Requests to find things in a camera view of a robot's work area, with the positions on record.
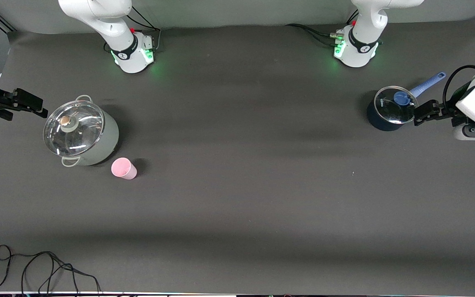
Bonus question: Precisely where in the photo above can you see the pink plastic cup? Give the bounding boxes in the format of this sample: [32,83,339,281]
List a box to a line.
[111,157,137,180]

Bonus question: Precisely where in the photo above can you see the glass lid blue knob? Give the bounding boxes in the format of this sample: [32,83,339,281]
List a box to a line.
[374,86,419,124]

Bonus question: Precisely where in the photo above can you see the dark blue saucepan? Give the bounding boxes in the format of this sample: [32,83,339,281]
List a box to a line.
[366,72,447,132]

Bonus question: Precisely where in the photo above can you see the glass pot lid wooden knob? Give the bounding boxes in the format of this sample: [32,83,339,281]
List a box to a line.
[43,100,105,157]

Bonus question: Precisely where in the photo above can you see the grey-green cooking pot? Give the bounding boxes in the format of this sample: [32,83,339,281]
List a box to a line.
[43,95,120,167]

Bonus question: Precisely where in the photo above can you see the black right arm base cables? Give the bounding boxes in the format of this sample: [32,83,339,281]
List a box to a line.
[105,6,162,52]

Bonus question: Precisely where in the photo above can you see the black arm base cables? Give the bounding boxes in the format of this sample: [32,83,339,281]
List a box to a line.
[286,10,360,46]
[105,6,162,52]

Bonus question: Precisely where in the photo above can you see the black left arm base cables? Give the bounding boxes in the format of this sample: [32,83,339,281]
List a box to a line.
[286,10,360,46]

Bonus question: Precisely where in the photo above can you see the thin black loose cable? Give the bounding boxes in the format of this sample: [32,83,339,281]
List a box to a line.
[0,245,102,295]

